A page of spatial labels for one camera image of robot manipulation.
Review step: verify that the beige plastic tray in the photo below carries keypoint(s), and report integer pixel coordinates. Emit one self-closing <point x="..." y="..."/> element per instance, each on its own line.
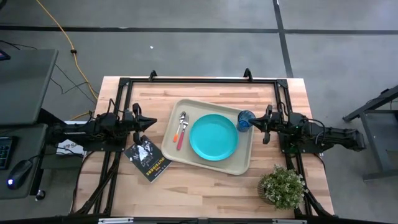
<point x="199" y="107"/>

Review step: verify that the blue ribbed cup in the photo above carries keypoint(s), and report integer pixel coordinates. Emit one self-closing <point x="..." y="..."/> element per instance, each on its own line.
<point x="244" y="124"/>

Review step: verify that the black horizontal rail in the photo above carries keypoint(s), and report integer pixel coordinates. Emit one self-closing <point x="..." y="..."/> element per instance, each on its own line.
<point x="199" y="221"/>

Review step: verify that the silver metal bracket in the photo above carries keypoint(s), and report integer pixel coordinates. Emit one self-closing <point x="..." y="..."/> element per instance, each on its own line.
<point x="289" y="221"/>
<point x="115" y="221"/>

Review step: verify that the grey raised desk panel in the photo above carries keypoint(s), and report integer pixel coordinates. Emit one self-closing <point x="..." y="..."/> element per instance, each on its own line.
<point x="25" y="87"/>

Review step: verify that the black paperback book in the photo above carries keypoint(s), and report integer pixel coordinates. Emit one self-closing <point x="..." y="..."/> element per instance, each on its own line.
<point x="149" y="161"/>

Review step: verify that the potted green plant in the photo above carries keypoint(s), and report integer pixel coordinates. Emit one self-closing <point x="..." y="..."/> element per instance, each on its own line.
<point x="284" y="186"/>

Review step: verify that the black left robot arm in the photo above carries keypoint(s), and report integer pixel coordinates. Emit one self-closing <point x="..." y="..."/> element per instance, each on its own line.
<point x="93" y="129"/>

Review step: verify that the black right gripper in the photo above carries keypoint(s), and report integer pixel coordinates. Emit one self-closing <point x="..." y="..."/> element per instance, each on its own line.
<point x="275" y="123"/>

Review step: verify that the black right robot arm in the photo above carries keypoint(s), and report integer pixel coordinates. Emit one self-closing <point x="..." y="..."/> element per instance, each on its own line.
<point x="335" y="135"/>

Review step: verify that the teal plastic plate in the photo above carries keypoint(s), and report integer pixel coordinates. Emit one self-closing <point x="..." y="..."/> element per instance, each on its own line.
<point x="214" y="137"/>

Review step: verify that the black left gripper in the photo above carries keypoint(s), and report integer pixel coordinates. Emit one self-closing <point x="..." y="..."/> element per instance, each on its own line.
<point x="133" y="123"/>

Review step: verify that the white printed box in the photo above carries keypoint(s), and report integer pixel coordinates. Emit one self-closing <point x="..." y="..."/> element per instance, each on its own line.
<point x="70" y="147"/>

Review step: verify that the black metal stand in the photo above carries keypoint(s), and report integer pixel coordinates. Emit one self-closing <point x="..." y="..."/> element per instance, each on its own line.
<point x="387" y="94"/>

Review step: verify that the black aluminium table frame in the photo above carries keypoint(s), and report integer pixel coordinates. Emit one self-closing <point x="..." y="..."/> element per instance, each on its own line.
<point x="174" y="80"/>

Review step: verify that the round black desk foot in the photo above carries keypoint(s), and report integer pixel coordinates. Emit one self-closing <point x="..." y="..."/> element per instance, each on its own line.
<point x="40" y="195"/>

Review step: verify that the dark device with lit screen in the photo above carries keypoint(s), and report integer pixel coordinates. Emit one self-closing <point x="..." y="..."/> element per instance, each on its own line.
<point x="3" y="56"/>

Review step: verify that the black diagonal metal beam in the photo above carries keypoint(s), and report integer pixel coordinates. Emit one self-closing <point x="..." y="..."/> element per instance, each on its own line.
<point x="48" y="115"/>

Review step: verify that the black lit keyboard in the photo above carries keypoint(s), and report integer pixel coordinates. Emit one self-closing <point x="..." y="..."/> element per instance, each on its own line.
<point x="4" y="152"/>

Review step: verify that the black computer mouse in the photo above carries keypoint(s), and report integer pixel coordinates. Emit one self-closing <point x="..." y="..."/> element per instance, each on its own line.
<point x="20" y="172"/>

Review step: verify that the dark grey desk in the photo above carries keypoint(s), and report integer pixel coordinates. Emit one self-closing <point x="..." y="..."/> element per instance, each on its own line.
<point x="29" y="143"/>

